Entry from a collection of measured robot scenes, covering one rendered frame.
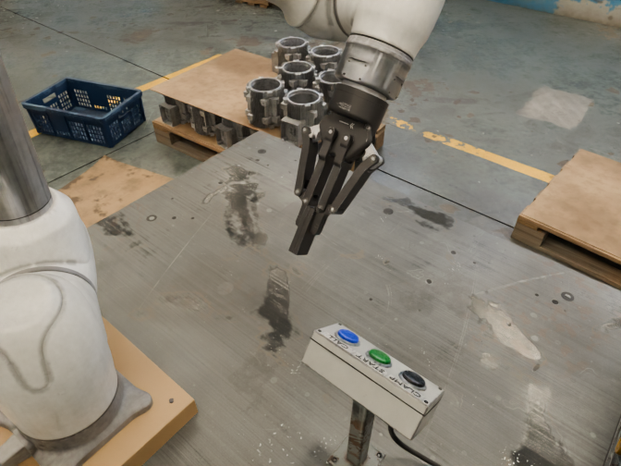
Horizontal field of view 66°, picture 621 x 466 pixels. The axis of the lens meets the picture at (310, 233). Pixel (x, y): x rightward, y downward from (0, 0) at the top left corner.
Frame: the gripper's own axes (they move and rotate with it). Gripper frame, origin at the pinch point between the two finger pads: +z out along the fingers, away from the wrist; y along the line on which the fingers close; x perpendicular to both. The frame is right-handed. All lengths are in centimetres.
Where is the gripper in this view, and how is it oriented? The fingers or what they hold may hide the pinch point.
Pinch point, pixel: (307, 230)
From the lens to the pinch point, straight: 67.2
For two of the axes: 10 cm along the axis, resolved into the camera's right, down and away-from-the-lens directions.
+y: 7.7, 4.3, -4.7
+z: -3.7, 9.0, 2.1
